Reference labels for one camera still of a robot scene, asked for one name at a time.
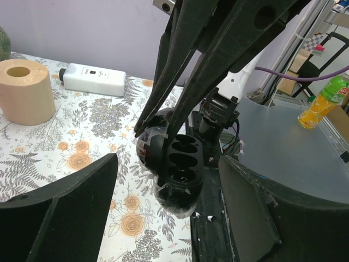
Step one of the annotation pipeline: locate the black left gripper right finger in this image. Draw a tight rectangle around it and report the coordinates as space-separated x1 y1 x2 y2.
219 155 348 261

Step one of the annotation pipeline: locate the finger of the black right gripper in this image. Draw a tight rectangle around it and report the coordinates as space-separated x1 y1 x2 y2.
134 1 218 137
168 1 308 141

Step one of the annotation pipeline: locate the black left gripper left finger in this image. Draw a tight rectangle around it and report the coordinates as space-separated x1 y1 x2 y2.
1 153 118 261

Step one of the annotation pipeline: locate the black earbud charging case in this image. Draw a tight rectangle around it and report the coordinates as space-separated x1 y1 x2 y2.
136 108 204 219

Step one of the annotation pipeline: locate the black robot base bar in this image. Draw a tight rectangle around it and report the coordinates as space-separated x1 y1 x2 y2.
185 109 240 262

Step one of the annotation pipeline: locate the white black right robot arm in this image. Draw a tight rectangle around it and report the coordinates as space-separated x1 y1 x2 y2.
134 1 348 261

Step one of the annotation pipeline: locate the floral patterned table mat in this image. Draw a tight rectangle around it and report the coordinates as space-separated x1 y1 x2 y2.
1 52 192 261

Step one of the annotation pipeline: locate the orange juice bottle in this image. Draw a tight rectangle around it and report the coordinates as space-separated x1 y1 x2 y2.
298 74 348 129

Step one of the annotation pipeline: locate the white plastic bottle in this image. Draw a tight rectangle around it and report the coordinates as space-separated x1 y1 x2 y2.
58 63 126 97

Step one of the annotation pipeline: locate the beige tape roll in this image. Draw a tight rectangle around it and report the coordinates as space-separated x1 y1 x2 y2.
1 59 56 126

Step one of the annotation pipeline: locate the green melon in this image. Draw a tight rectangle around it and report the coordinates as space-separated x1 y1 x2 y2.
0 27 11 61

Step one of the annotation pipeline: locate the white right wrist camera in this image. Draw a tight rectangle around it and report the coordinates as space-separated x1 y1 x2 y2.
153 0 176 14

